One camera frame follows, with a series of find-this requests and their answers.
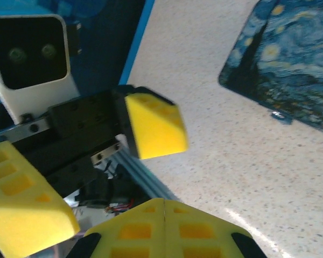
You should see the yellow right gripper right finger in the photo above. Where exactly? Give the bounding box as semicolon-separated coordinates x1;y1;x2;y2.
164;199;269;258

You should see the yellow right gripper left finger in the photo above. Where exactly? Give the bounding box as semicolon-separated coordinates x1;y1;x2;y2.
77;198;165;258

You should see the aluminium frame cross rail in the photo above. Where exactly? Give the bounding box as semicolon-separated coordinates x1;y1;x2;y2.
107;150;180;202

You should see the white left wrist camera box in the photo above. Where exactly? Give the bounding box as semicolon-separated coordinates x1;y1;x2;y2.
0;13;80;125

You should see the starry night print tin box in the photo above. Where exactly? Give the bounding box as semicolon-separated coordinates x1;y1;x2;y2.
217;0;323;135

